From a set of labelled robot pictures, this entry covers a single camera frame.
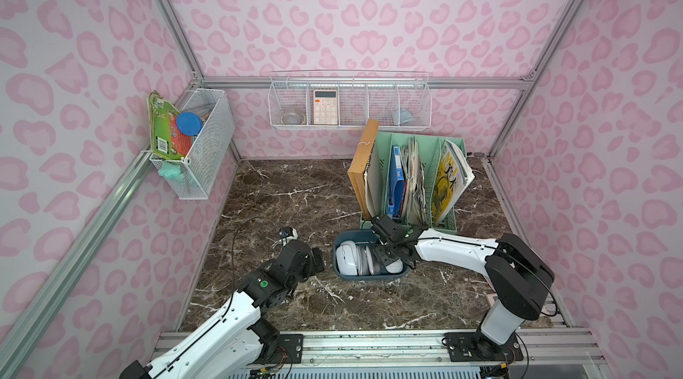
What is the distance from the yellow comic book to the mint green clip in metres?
0.77

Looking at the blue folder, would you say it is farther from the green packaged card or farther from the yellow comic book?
the green packaged card

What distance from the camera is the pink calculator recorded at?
0.96m

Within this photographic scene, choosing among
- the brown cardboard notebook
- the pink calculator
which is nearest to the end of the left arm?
the brown cardboard notebook

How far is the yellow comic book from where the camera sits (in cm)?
82

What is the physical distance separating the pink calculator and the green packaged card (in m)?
0.42

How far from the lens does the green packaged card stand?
26.6 inches

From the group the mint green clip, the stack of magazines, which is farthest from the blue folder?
the mint green clip
